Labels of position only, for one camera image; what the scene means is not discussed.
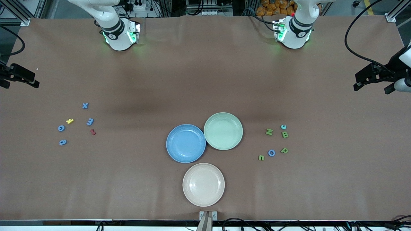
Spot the pile of orange fruits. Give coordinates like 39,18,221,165
256,0,297,16

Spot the green plate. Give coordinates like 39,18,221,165
204,112,243,150

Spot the brown paper table cover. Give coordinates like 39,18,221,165
0,15,411,222

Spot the blue plate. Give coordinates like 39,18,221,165
166,124,206,164

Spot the beige plate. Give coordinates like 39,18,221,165
182,163,225,207

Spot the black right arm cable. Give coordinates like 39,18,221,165
0,26,25,57

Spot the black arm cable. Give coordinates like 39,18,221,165
345,0,395,73
0,26,25,57

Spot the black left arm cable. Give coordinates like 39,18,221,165
345,0,395,73

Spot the aluminium frame profile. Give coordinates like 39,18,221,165
0,0,48,27
385,0,411,23

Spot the black table edge rail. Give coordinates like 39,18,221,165
0,220,411,227

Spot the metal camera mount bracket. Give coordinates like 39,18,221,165
197,211,218,231

